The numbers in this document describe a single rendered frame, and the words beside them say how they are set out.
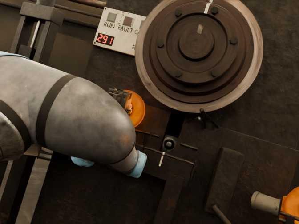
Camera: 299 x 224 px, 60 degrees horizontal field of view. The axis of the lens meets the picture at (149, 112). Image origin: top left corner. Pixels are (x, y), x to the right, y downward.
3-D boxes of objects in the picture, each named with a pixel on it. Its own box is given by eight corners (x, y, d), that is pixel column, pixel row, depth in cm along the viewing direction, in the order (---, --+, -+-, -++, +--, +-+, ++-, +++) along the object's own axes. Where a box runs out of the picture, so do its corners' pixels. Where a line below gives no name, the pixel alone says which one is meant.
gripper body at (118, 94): (133, 92, 93) (122, 97, 82) (128, 114, 95) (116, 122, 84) (114, 86, 95) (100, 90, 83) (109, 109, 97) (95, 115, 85)
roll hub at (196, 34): (147, 73, 95) (170, 1, 95) (223, 95, 90) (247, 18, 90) (144, 70, 89) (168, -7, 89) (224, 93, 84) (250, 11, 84)
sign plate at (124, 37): (94, 45, 120) (106, 8, 120) (146, 60, 115) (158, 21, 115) (92, 44, 117) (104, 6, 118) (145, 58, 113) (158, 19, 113)
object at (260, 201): (256, 208, 90) (259, 190, 90) (283, 218, 83) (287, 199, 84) (248, 208, 86) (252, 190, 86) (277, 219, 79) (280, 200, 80)
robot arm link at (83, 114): (149, 89, 34) (150, 150, 80) (73, 62, 35) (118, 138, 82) (115, 174, 30) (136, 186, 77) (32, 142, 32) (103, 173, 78)
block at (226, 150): (202, 203, 102) (220, 145, 102) (222, 210, 100) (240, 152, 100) (202, 212, 91) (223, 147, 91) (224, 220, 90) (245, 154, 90)
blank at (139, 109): (112, 88, 107) (109, 86, 103) (148, 94, 104) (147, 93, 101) (104, 125, 106) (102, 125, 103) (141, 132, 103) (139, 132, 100)
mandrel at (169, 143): (167, 145, 124) (169, 136, 124) (175, 148, 123) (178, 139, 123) (162, 148, 107) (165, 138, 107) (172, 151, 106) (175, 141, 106)
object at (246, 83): (123, 94, 107) (158, -14, 107) (237, 129, 98) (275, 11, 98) (119, 92, 100) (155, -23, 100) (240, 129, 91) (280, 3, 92)
